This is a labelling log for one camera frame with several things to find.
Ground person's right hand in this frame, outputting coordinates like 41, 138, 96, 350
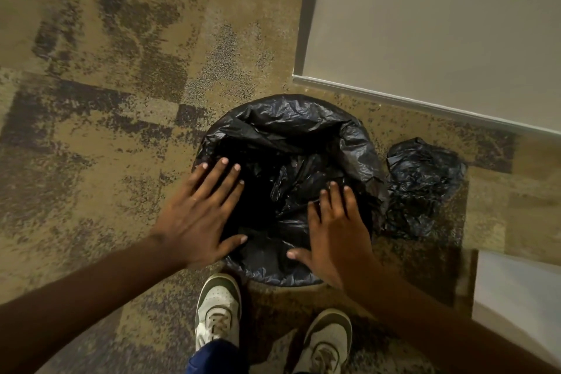
286, 181, 379, 292

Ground person's right forearm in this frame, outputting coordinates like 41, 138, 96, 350
345, 258, 561, 374

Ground person's left hand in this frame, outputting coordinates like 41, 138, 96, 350
150, 157, 249, 270

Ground white furniture panel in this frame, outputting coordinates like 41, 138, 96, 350
470, 250, 561, 368

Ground person's left white shoe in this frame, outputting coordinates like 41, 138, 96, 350
194, 273, 243, 351

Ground black plastic trash bag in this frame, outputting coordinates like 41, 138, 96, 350
192, 93, 390, 288

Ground person's right white shoe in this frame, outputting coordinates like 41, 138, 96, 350
292, 308, 353, 374

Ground blue trousers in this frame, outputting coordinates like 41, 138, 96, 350
185, 339, 251, 374

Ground person's left forearm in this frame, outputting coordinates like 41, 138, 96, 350
0, 233, 190, 374

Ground person's white shoe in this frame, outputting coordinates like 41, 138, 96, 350
292, 308, 353, 374
194, 273, 243, 351

